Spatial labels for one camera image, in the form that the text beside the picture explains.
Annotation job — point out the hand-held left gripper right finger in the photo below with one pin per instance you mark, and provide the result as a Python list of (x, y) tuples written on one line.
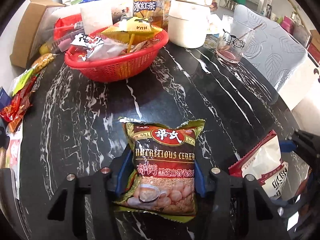
[(200, 180)]

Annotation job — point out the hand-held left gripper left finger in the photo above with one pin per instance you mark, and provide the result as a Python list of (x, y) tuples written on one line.
[(122, 173)]

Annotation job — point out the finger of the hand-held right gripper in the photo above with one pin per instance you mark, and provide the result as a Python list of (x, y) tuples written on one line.
[(287, 146), (290, 210)]

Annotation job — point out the red white large snack bag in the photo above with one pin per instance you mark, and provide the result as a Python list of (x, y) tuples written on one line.
[(260, 160)]

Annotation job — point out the green brown cereal packet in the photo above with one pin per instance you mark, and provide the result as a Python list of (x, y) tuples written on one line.
[(160, 160)]

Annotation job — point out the red plastic basket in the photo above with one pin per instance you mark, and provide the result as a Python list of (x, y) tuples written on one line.
[(112, 70)]

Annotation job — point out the translucent plastic bag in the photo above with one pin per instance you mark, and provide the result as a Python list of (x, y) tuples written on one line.
[(107, 50)]

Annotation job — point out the yellow black snack packet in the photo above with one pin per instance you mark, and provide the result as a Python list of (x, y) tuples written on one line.
[(135, 27)]

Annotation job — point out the person's right hand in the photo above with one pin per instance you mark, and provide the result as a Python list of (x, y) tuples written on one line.
[(305, 190)]

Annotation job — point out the grey chair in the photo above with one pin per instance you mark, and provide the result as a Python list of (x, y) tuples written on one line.
[(275, 62)]

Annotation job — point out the white pink packet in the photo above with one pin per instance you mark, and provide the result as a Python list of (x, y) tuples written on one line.
[(13, 155)]

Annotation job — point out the black rounded object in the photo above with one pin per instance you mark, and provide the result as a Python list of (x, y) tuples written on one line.
[(12, 205)]

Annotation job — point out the orange snack packet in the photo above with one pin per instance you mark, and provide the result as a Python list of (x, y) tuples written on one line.
[(16, 123)]

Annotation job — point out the glass mug with cartoon print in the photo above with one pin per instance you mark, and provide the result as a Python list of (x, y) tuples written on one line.
[(232, 42)]

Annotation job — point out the pink box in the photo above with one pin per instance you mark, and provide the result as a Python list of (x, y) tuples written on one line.
[(287, 23)]

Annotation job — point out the dark red snack packet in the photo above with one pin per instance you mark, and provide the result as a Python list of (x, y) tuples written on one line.
[(27, 87)]

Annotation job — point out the yellow smiley print cloth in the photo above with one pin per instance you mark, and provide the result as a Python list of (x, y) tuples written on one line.
[(212, 41)]

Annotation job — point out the green snack packet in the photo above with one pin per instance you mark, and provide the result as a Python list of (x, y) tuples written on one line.
[(23, 80)]

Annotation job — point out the yellow pellet snack bag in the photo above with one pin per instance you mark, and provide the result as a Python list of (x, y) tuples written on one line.
[(43, 61)]

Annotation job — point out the dark blue jar white lid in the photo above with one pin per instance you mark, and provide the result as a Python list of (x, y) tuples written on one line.
[(4, 98)]

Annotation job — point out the clear plastic container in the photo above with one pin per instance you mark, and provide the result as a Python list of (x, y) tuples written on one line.
[(61, 42)]

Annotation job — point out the yellow lemon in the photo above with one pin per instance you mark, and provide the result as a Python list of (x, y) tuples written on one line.
[(46, 48)]

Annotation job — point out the red packet in clear container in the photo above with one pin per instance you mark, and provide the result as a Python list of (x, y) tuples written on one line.
[(65, 26)]

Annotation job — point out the white toilet paper roll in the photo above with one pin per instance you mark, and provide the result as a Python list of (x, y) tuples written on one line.
[(96, 15)]

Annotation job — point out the clear zip bag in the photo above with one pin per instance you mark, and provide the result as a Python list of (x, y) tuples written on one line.
[(120, 10)]

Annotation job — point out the iced tea bottle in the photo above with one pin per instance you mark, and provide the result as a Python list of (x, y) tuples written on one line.
[(147, 7)]

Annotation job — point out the brown cardboard box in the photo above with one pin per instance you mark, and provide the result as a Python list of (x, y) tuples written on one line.
[(27, 35)]

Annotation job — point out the blue purple packet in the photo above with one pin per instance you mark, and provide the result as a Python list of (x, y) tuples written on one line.
[(93, 0)]

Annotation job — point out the green white box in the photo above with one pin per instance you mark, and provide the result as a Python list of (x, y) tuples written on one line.
[(72, 2)]

